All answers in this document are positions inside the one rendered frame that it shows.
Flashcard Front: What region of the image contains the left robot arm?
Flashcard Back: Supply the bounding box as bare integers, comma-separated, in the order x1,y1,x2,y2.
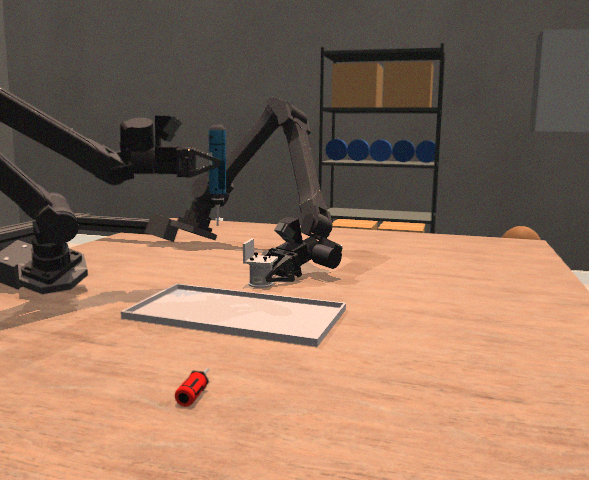
177,97,343,269

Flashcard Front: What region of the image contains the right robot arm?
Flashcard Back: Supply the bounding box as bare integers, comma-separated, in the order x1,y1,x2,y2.
0,87,182,285

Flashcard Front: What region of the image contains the grey cylinder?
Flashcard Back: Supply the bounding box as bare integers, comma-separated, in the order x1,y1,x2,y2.
248,264,273,288

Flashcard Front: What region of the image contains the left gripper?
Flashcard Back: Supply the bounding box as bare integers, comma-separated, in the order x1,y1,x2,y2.
261,247,309,282

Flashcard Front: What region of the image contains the beige metal bracket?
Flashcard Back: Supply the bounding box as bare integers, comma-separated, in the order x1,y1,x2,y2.
243,238,278,265

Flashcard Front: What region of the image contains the blue screwdriver barrel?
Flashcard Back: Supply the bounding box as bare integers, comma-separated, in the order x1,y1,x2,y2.
209,125,226,226

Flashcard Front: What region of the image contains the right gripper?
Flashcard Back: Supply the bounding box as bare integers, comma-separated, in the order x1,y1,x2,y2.
153,147,221,178

